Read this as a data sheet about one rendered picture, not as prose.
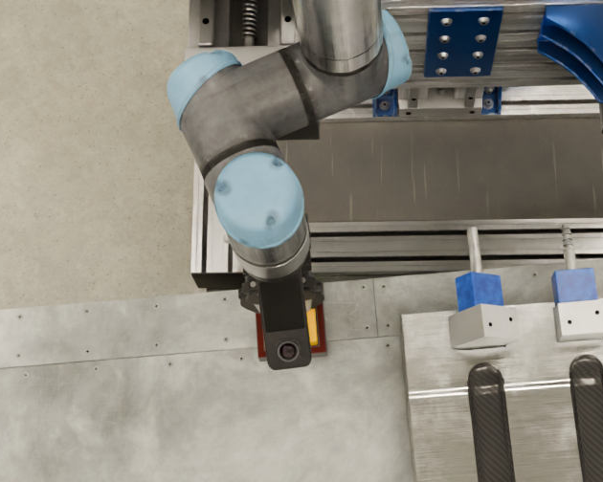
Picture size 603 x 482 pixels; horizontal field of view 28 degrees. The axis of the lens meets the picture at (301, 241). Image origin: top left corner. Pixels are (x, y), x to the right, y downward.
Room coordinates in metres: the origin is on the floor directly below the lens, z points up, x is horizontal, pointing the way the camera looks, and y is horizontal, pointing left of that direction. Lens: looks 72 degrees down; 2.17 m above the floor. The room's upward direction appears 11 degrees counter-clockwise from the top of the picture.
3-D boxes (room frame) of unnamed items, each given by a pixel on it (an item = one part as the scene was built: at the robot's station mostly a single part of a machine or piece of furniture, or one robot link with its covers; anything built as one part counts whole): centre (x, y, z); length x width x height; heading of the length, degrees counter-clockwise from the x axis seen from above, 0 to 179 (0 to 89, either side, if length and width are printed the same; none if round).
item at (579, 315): (0.31, -0.28, 0.89); 0.13 x 0.05 x 0.05; 173
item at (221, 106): (0.47, 0.03, 1.15); 0.11 x 0.11 x 0.08; 13
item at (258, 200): (0.37, 0.03, 1.15); 0.09 x 0.08 x 0.11; 13
